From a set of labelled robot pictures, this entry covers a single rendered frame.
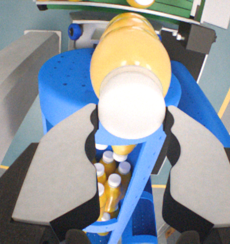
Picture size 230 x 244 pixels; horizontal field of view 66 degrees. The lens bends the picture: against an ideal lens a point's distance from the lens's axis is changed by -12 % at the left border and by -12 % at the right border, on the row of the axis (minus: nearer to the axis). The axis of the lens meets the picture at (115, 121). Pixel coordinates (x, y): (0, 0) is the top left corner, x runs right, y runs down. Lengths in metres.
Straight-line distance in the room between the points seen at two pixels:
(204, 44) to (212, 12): 0.18
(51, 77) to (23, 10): 1.29
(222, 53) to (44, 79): 1.55
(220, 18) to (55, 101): 0.55
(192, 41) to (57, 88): 0.33
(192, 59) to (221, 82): 0.47
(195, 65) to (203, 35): 1.01
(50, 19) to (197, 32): 1.21
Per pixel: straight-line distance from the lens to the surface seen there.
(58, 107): 0.31
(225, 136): 0.84
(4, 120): 0.81
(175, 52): 1.43
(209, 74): 1.78
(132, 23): 0.19
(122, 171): 0.66
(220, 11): 0.68
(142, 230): 1.84
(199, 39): 0.51
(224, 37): 1.72
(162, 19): 0.59
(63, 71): 0.38
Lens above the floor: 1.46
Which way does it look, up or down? 52 degrees down
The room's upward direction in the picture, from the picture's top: 179 degrees counter-clockwise
